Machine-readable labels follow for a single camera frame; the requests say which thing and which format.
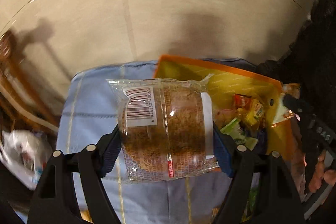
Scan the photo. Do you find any clear brown bread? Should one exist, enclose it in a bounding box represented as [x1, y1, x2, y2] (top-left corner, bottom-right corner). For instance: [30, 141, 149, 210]
[107, 75, 218, 182]

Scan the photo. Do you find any person right hand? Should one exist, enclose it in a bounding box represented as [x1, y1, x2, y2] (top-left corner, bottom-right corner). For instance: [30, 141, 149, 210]
[308, 150, 336, 193]

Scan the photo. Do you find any white plastic bag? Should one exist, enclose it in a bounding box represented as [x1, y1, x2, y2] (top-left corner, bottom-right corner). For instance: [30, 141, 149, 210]
[1, 130, 52, 190]

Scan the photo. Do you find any yellow snack packet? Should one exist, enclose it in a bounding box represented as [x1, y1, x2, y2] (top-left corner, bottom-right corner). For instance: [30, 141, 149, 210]
[243, 98, 265, 131]

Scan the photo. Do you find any orange cardboard box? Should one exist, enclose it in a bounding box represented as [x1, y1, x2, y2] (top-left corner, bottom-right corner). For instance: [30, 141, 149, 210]
[154, 55, 298, 174]

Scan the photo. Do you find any green white snack packet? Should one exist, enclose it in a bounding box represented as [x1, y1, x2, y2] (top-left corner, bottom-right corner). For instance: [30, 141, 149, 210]
[220, 118, 258, 151]

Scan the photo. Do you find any red snack packet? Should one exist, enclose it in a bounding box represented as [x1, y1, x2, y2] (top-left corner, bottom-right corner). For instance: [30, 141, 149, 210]
[234, 94, 252, 110]

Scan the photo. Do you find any blue plaid bed sheet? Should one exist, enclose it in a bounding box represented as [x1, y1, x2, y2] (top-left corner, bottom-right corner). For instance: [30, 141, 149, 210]
[56, 60, 231, 223]

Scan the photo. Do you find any brown wooden chair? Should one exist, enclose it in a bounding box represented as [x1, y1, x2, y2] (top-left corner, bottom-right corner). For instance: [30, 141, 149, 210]
[1, 30, 59, 136]

